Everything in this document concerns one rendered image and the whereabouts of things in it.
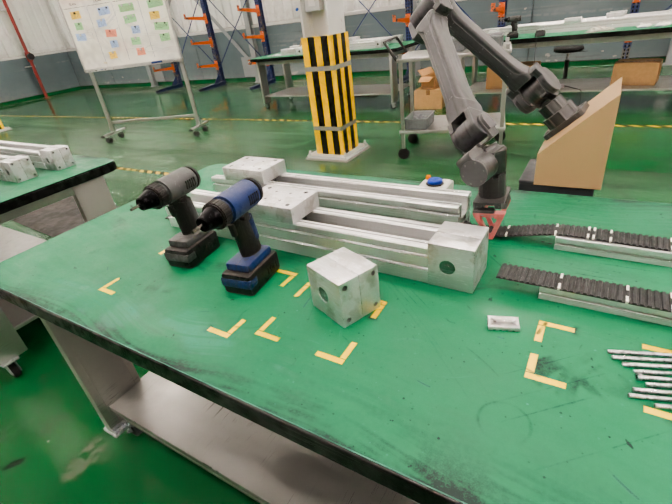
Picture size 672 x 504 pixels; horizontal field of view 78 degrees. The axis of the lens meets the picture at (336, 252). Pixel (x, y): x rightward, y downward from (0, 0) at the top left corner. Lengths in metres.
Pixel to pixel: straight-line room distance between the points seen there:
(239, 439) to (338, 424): 0.78
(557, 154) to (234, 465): 1.23
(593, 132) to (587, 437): 0.83
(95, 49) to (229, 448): 6.13
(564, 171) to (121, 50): 6.05
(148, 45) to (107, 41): 0.58
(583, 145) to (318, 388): 0.94
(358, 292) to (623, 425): 0.42
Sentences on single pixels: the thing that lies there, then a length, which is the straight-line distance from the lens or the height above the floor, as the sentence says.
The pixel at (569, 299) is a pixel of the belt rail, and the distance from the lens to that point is 0.84.
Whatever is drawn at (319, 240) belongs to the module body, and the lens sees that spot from 0.95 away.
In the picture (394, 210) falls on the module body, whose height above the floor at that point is 0.84.
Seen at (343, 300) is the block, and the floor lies 0.84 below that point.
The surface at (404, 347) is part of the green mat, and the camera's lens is 0.72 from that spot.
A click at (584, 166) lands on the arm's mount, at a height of 0.84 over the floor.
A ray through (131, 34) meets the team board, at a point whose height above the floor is 1.32.
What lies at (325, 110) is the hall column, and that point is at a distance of 4.19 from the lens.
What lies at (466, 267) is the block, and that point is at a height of 0.84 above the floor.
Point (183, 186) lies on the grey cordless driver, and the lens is 1.04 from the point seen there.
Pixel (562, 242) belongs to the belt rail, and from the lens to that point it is 1.00.
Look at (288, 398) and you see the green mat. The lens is 0.67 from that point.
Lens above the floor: 1.28
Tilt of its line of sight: 30 degrees down
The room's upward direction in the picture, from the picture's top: 8 degrees counter-clockwise
